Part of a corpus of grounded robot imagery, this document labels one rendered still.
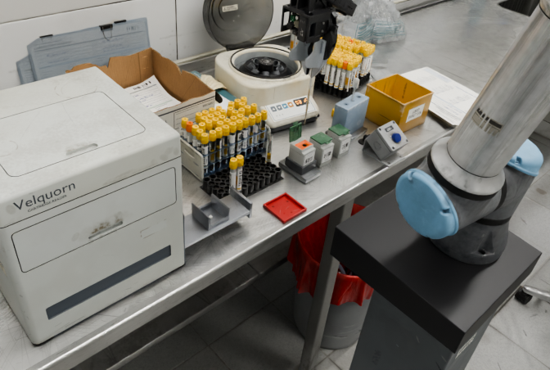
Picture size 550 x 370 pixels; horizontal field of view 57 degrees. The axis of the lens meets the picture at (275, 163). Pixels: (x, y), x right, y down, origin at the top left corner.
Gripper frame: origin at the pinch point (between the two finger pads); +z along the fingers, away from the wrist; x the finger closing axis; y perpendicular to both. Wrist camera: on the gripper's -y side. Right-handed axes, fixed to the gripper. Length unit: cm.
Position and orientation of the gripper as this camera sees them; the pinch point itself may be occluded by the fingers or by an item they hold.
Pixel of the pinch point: (312, 69)
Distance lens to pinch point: 108.3
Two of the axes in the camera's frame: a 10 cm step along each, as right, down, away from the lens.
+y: -7.1, 3.7, -6.0
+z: -0.9, 8.0, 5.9
